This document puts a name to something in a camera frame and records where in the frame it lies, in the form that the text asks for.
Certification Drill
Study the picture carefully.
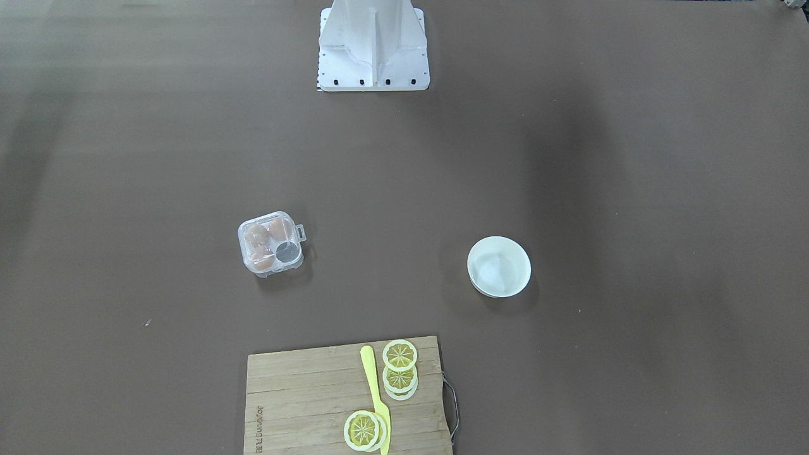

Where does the clear plastic egg box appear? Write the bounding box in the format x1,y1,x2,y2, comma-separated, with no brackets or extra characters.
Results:
237,210,307,279

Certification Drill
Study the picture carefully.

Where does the brown egg from bowl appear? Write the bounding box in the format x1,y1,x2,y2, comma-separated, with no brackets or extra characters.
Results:
250,250,276,273

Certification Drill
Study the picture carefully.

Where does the brown egg in box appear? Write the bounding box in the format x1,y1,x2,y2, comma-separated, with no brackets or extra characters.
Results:
243,224,271,250
267,217,295,242

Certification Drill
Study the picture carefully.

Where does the white round bowl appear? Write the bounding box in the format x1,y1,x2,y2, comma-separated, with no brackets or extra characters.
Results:
467,236,532,298

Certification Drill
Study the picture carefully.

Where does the lemon slice pair top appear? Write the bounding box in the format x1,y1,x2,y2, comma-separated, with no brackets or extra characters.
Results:
382,339,418,372

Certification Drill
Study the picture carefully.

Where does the lemon slice pair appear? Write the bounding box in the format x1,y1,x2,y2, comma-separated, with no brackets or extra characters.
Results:
382,366,418,401
382,339,418,372

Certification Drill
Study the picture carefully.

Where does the yellow plastic knife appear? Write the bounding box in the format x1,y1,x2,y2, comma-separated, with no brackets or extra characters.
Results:
360,345,392,455

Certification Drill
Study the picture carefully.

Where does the lemon slice pair bottom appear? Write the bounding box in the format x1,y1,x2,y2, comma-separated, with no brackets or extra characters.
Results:
382,366,418,401

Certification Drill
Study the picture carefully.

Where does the wooden cutting board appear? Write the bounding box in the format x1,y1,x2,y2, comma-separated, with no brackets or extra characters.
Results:
243,335,454,454

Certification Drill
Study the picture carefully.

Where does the single lemon slice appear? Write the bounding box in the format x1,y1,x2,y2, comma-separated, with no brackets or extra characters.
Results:
343,409,388,452

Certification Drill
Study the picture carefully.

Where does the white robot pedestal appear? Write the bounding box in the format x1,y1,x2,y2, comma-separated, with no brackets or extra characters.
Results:
316,1,430,92

